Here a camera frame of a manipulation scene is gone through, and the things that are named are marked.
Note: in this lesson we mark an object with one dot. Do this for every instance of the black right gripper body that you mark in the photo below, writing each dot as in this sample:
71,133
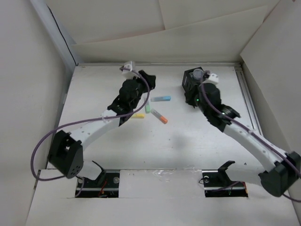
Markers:
194,99

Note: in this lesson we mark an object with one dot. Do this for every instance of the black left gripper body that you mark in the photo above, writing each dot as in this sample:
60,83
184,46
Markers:
141,87

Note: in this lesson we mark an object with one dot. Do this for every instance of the clear jar of paper clips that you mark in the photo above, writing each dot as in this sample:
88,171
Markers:
197,74

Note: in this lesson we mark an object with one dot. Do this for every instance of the black two-slot organizer box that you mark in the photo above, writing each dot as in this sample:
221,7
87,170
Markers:
188,82

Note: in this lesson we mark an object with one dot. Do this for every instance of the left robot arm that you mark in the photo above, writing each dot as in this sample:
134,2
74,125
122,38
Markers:
66,151

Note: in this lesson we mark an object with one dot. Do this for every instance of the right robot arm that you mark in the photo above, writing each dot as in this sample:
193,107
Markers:
280,168

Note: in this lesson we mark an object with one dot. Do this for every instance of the green highlighter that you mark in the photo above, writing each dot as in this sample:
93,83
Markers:
147,105

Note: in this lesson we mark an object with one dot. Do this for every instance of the blue highlighter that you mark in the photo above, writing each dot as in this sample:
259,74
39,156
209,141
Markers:
160,99

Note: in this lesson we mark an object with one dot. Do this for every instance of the yellow highlighter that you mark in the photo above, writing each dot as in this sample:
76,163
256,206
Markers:
138,116

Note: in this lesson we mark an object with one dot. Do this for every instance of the orange highlighter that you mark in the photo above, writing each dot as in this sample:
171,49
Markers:
159,116

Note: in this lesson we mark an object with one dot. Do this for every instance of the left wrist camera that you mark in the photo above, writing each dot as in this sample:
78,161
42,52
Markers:
127,70

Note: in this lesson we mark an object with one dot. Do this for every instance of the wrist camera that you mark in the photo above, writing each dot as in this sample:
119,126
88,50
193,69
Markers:
127,70
211,78

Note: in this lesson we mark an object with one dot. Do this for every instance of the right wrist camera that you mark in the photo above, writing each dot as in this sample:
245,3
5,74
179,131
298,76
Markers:
211,78

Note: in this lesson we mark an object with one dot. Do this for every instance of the aluminium rail right edge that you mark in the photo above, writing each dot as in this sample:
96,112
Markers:
247,99

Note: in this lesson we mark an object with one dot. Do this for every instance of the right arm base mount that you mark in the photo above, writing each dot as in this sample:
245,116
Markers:
217,184

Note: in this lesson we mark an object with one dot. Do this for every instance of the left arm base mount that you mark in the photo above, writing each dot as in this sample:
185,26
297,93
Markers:
105,186

